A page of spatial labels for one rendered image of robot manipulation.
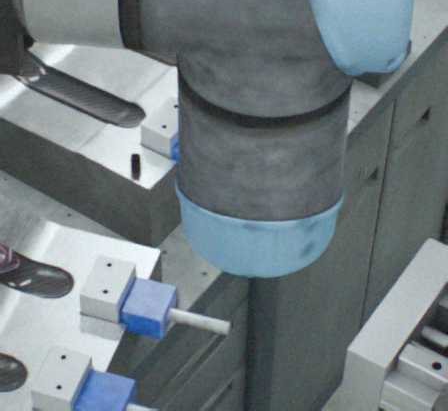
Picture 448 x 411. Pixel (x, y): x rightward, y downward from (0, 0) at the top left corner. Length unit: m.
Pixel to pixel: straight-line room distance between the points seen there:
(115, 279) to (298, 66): 0.64
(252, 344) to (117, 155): 0.45
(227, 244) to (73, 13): 0.14
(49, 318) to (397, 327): 0.33
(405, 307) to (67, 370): 0.29
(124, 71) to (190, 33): 0.83
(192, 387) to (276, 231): 0.95
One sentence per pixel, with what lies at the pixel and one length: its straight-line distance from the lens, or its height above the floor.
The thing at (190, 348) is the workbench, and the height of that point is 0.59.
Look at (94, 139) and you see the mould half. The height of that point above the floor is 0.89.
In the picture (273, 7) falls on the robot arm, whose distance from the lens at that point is 0.47.
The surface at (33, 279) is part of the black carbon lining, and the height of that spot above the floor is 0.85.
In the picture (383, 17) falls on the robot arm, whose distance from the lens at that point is 0.47.
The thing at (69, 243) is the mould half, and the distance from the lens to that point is 1.18.
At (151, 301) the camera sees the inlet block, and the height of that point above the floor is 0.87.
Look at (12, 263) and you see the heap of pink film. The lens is 1.16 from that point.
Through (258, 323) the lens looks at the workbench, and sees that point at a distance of 1.54.
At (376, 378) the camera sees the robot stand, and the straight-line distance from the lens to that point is 0.93.
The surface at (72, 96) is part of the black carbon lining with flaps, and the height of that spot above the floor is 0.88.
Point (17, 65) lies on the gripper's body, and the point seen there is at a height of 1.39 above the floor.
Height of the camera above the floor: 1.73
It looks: 45 degrees down
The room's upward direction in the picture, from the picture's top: 1 degrees clockwise
